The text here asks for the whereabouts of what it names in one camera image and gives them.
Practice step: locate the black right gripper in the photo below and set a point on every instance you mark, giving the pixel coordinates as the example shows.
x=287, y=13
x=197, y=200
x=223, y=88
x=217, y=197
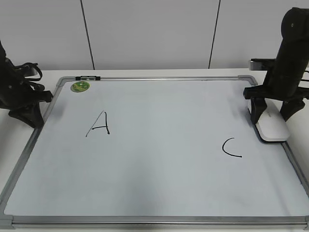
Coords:
x=281, y=83

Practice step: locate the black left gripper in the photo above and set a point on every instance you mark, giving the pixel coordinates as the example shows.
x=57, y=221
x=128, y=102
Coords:
x=20, y=92

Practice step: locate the white whiteboard eraser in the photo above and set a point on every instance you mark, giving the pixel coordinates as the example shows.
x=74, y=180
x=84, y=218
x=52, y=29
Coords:
x=271, y=127

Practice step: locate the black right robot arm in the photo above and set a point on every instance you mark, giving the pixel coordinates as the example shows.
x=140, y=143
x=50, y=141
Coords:
x=295, y=38

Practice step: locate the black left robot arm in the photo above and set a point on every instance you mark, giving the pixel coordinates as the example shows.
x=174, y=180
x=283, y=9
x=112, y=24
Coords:
x=2, y=52

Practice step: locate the green round magnet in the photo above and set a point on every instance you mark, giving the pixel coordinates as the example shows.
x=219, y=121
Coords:
x=80, y=86

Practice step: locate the black and grey marker clip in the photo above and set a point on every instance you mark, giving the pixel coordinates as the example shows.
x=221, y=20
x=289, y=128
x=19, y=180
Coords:
x=89, y=78

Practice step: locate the white whiteboard with aluminium frame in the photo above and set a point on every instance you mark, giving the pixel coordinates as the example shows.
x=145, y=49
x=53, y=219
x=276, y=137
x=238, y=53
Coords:
x=153, y=152

